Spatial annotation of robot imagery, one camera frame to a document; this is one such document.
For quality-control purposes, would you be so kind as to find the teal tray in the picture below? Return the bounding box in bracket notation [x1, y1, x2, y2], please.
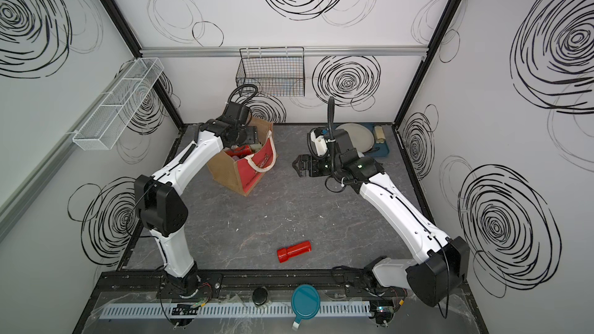
[362, 123, 390, 158]

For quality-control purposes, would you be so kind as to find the small yellowish jar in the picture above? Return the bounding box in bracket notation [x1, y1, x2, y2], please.
[374, 125, 386, 144]

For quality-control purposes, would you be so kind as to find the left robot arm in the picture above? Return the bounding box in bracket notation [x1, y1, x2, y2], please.
[134, 102, 257, 298]

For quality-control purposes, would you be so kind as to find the white slotted cable duct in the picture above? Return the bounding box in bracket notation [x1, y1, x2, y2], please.
[98, 301, 372, 319]

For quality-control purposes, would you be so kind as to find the teal round lid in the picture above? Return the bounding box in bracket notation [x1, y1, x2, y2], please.
[291, 285, 321, 331]

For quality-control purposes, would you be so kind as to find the red flashlight bottom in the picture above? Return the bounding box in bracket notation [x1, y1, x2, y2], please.
[277, 241, 312, 264]

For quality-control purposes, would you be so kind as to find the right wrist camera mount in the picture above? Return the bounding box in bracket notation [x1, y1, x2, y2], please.
[307, 128, 329, 159]

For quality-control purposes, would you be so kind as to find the black corrugated cable left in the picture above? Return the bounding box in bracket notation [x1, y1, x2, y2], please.
[226, 83, 260, 112]

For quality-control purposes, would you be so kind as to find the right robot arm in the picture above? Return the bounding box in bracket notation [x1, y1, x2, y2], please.
[292, 128, 470, 307]

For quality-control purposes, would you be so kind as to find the black wire basket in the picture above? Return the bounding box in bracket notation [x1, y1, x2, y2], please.
[235, 46, 306, 97]

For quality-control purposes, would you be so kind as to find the grey round plate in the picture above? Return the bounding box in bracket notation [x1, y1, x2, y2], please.
[337, 123, 375, 153]

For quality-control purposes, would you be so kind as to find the black corrugated cable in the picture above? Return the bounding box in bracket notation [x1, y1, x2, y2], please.
[226, 83, 260, 112]
[326, 96, 336, 140]

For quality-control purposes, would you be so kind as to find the black round knob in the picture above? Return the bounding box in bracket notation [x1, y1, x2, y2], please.
[252, 287, 269, 307]

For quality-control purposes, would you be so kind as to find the black corrugated cable right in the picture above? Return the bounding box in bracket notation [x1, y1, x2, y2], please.
[326, 96, 336, 140]

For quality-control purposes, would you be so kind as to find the red flashlight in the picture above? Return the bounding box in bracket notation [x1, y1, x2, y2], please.
[224, 145, 254, 159]
[277, 241, 312, 264]

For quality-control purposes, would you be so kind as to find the red jute tote bag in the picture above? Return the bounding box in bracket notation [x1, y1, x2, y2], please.
[207, 118, 278, 196]

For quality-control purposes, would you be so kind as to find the white wire shelf basket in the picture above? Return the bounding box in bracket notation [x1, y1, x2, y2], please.
[72, 57, 164, 151]

